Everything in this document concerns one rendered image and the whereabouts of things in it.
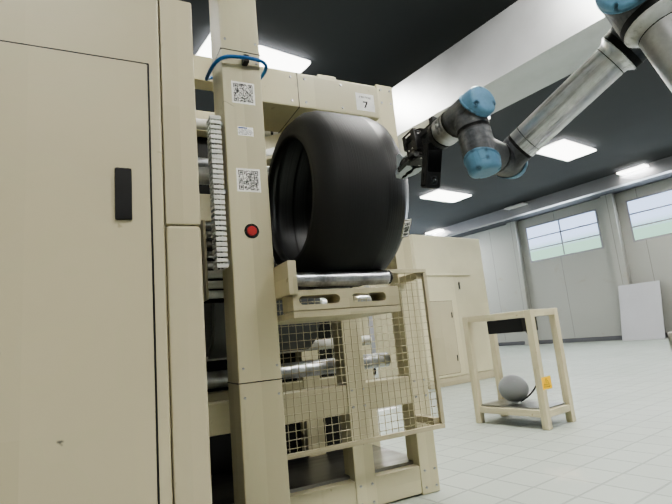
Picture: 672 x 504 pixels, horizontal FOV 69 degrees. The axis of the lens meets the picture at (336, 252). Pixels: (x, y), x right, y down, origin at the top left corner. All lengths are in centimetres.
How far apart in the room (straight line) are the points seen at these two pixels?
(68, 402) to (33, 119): 37
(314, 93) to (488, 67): 311
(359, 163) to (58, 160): 90
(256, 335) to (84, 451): 81
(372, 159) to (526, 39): 349
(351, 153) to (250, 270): 45
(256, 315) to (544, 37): 382
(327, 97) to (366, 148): 64
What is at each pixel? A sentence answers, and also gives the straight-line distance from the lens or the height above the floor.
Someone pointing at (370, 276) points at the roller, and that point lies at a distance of 152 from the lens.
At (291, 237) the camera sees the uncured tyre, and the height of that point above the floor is 113.
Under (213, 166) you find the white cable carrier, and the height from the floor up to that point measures 126.
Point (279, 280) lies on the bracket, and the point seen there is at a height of 90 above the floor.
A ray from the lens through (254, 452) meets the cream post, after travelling 146.
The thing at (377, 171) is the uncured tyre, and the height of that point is 120.
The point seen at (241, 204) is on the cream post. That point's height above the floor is 114.
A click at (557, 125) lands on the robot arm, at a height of 114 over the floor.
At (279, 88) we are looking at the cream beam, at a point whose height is 170.
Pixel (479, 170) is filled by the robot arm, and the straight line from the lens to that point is 112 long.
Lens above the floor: 72
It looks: 10 degrees up
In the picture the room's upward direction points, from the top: 5 degrees counter-clockwise
